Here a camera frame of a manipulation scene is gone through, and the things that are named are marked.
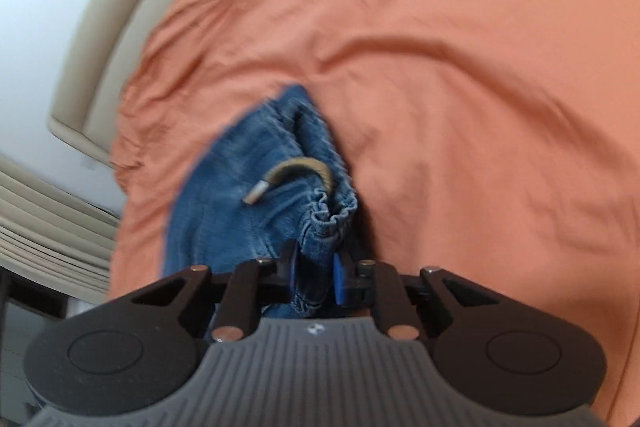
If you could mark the beige curtain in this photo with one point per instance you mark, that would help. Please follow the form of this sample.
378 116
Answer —
53 238

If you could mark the beige bed headboard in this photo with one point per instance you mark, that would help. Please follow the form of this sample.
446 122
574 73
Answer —
102 54

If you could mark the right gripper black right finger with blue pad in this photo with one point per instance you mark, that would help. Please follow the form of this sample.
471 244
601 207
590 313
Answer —
377 287

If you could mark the blue denim pants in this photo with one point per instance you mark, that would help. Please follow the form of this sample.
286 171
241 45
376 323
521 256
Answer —
272 178

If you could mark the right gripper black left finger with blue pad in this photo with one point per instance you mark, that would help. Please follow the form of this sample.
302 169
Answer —
251 287

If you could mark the orange duvet cover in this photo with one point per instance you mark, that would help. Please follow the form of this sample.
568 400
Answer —
498 139

